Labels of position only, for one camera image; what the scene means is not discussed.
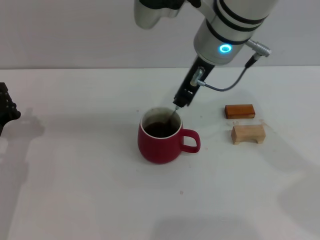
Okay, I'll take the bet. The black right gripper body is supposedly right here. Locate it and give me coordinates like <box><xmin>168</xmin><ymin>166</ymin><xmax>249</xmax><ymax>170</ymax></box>
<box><xmin>174</xmin><ymin>55</ymin><xmax>216</xmax><ymax>102</ymax></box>

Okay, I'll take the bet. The blue handled metal spoon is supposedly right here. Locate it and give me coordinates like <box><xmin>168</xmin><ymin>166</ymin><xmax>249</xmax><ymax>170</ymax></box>
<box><xmin>163</xmin><ymin>105</ymin><xmax>181</xmax><ymax>126</ymax></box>

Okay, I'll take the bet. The red ceramic cup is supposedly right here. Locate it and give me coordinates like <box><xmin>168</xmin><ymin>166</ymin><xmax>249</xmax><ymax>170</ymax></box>
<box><xmin>137</xmin><ymin>107</ymin><xmax>201</xmax><ymax>165</ymax></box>

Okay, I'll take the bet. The light wooden spoon rest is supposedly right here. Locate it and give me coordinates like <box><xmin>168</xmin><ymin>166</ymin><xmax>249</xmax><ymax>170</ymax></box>
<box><xmin>230</xmin><ymin>124</ymin><xmax>266</xmax><ymax>145</ymax></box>

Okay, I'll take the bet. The dark coffee liquid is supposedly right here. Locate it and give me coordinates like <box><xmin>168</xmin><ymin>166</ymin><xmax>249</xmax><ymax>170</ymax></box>
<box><xmin>143</xmin><ymin>121</ymin><xmax>178</xmax><ymax>139</ymax></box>

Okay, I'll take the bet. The dark brown wooden block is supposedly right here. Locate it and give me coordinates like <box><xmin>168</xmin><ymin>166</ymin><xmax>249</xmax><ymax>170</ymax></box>
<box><xmin>224</xmin><ymin>104</ymin><xmax>256</xmax><ymax>120</ymax></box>

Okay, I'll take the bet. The grey right gripper cable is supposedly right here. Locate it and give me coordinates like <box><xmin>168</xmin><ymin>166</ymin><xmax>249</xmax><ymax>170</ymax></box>
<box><xmin>190</xmin><ymin>38</ymin><xmax>273</xmax><ymax>93</ymax></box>

